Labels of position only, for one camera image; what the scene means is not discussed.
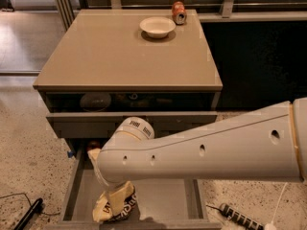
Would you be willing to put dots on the brown sea salt chip bag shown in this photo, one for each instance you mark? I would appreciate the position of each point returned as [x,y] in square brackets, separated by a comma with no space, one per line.
[102,211]

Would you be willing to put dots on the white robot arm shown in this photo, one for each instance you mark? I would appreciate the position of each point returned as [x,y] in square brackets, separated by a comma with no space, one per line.
[269,144]

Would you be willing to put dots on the grey round object in drawer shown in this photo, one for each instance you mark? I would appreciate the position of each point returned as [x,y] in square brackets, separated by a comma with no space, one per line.
[95,101]

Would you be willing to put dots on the grey drawer cabinet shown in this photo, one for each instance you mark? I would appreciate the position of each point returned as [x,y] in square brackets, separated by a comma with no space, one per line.
[105,51]

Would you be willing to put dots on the red apple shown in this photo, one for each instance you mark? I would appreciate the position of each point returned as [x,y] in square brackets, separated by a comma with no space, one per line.
[93,144]

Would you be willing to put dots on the black power strip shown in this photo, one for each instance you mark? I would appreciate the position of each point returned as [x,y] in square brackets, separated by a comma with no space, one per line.
[230,213]

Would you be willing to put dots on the white bowl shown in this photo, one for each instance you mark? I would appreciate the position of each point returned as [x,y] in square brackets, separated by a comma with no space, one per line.
[157,27]

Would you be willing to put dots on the orange soda can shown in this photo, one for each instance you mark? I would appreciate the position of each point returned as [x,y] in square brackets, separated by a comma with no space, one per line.
[179,13]

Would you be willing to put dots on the black handle tool on floor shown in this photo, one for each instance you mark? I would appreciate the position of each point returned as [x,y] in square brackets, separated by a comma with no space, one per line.
[35,208]

